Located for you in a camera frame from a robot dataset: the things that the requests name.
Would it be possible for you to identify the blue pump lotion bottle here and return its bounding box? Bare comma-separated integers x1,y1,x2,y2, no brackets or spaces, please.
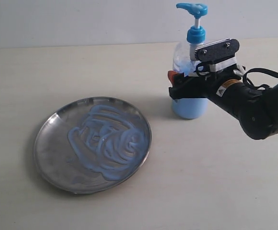
172,3,208,119

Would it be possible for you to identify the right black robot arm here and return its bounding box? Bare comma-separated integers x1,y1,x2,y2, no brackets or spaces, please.
167,64,278,140

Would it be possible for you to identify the round steel plate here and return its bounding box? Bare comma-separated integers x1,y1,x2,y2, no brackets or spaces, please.
33,96,152,194

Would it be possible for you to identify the blue soap smear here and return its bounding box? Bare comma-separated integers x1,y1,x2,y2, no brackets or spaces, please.
67,104,150,181

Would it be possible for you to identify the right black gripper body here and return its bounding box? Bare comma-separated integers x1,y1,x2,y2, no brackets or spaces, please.
179,64,242,99

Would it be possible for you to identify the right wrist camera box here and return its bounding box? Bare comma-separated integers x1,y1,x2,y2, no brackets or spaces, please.
190,38,240,72

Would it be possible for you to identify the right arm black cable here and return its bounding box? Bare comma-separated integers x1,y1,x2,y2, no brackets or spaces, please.
233,64,278,91

